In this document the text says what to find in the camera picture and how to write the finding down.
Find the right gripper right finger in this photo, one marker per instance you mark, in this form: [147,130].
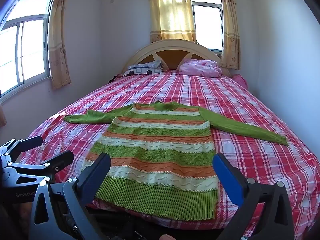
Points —
[275,221]

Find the green orange striped knit sweater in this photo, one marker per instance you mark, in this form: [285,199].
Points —
[161,157]

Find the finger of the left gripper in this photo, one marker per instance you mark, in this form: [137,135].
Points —
[47,168]
[13,148]

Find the back window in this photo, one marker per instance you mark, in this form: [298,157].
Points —
[208,18]

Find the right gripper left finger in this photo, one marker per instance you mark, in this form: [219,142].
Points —
[58,210]

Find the yellow curtain right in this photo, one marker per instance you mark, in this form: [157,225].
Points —
[231,53]

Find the blue white folded pillow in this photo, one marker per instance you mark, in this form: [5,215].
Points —
[153,67]

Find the pink cloth beside bed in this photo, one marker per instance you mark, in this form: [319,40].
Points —
[240,80]

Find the cream wooden headboard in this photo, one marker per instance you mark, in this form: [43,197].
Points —
[172,53]

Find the yellow curtain centre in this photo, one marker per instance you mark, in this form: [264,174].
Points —
[172,19]

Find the yellow curtain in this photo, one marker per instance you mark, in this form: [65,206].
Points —
[231,53]
[172,19]

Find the yellow curtain left window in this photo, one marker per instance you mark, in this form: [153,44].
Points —
[57,57]

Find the pink floral pillow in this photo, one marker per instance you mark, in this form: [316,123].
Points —
[204,68]

